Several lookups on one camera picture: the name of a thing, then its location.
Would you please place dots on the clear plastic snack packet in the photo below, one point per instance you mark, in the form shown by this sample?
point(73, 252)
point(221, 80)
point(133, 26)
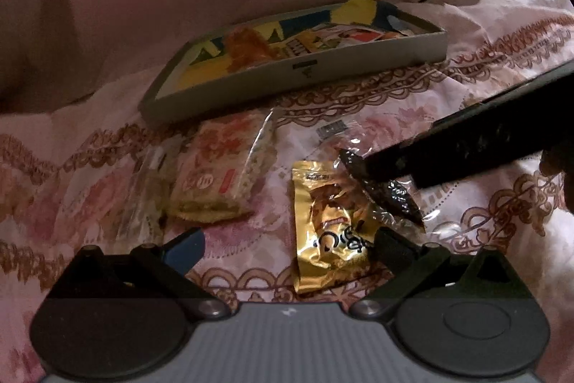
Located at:
point(143, 188)

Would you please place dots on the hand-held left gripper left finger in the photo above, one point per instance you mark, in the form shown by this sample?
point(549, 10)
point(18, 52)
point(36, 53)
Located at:
point(184, 250)

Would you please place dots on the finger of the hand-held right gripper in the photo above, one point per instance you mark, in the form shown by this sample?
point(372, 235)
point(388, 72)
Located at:
point(475, 140)

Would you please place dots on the shallow grey cardboard box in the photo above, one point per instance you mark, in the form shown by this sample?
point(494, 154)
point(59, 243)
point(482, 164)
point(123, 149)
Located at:
point(278, 80)

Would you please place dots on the yellow brown snack packet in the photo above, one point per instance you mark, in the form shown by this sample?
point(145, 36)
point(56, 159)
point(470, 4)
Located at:
point(301, 44)

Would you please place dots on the orange cracker packet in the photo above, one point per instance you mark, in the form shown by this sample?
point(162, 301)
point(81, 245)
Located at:
point(210, 172)

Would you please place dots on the gold snack packet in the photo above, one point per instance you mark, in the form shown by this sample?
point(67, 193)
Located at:
point(327, 230)

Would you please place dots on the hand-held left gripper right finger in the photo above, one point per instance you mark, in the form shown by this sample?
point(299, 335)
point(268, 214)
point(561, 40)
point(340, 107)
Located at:
point(394, 250)

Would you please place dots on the orange snack packet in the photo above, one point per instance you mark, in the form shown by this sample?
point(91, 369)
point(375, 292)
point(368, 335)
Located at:
point(246, 47)

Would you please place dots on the floral pink bed sheet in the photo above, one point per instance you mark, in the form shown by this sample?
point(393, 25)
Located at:
point(89, 167)

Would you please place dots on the clear wrapper with dark snack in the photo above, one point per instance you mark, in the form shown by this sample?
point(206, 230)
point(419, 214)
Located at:
point(394, 197)

